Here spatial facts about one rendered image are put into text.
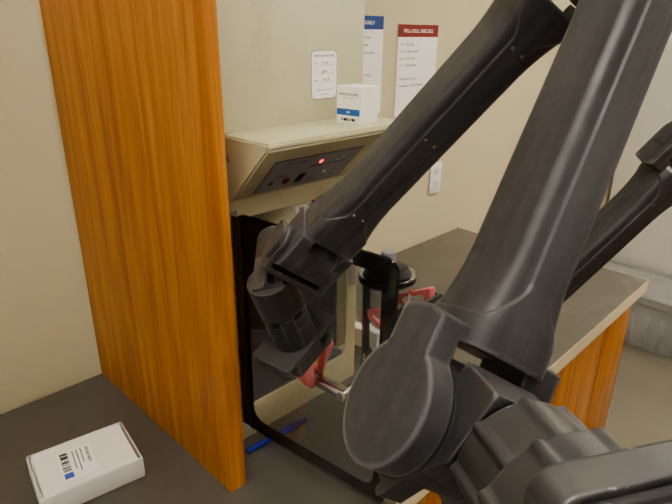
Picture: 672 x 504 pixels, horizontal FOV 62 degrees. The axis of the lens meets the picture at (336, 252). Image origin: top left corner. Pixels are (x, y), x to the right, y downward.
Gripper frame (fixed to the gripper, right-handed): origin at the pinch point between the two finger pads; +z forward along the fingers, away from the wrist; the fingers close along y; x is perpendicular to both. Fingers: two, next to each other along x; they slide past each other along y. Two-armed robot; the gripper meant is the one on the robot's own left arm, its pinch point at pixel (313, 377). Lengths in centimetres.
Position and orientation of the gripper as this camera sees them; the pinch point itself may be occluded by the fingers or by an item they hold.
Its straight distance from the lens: 80.2
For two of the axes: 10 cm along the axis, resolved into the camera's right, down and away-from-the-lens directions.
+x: 7.7, 2.5, -5.9
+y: -5.9, 6.3, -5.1
